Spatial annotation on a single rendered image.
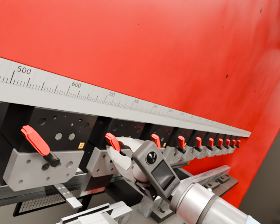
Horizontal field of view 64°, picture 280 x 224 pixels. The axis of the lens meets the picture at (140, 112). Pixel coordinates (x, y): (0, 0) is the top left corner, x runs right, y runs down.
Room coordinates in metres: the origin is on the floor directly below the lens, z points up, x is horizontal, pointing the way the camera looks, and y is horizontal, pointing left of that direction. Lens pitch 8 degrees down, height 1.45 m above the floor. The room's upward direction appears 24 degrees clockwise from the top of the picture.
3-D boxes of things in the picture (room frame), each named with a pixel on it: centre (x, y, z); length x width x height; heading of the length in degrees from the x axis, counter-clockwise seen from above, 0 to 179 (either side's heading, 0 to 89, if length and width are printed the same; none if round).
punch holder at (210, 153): (1.45, -0.50, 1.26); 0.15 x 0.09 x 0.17; 147
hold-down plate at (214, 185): (1.78, -0.79, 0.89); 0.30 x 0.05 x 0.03; 147
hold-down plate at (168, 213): (1.11, -0.35, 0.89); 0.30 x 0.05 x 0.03; 147
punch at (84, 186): (0.63, 0.03, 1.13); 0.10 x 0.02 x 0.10; 147
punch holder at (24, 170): (0.44, 0.15, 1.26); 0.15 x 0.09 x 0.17; 147
